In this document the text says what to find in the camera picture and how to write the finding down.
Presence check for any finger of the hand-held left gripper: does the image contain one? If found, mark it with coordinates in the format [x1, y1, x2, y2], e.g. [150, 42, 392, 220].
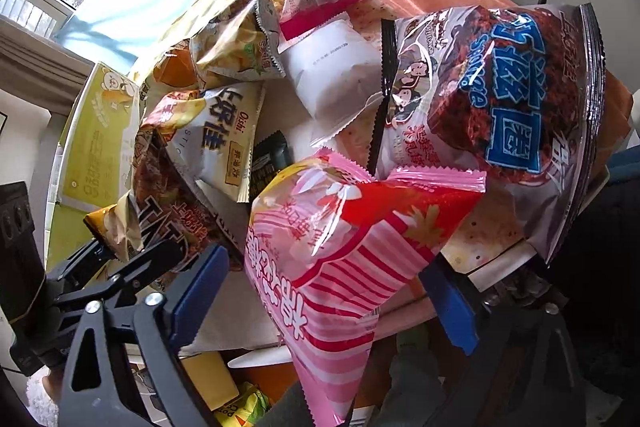
[52, 239, 183, 323]
[45, 239, 121, 288]

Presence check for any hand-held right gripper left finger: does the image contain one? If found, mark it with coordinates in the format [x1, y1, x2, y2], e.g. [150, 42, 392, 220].
[60, 244, 231, 427]

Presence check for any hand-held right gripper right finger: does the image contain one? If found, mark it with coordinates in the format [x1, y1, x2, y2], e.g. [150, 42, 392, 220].
[419, 259, 587, 427]

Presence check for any orange brown foil bag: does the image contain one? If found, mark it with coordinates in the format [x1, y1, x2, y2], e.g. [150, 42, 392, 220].
[84, 127, 243, 269]

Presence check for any pink striped snack packet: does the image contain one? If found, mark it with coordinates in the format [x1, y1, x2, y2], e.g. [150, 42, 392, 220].
[244, 147, 487, 427]

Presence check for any yellow green cardboard box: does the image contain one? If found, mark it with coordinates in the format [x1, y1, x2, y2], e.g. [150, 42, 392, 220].
[54, 62, 142, 214]

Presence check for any grey potato chip bag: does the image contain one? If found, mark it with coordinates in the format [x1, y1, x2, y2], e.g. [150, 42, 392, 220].
[191, 0, 287, 84]

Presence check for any person's left forearm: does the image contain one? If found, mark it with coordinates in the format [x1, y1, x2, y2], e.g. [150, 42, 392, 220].
[25, 364, 68, 427]

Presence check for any yellow card box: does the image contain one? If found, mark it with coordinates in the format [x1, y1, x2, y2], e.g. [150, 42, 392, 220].
[181, 351, 240, 412]

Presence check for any yellow green snack packet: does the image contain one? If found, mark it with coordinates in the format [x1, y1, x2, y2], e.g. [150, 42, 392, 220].
[214, 382, 274, 427]

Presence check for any small black packet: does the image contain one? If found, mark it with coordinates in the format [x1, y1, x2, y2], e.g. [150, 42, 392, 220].
[249, 131, 292, 204]

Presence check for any white gold snack bag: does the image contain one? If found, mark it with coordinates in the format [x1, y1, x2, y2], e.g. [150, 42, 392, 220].
[142, 82, 267, 204]

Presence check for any beige curtain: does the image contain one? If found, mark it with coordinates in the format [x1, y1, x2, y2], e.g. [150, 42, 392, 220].
[0, 17, 97, 114]

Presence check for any purple snack bag blue label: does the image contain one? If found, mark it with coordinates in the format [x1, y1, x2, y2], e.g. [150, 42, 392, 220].
[372, 3, 610, 260]

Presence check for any plain white packet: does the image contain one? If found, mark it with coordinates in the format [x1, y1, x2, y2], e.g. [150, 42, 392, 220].
[284, 18, 387, 145]

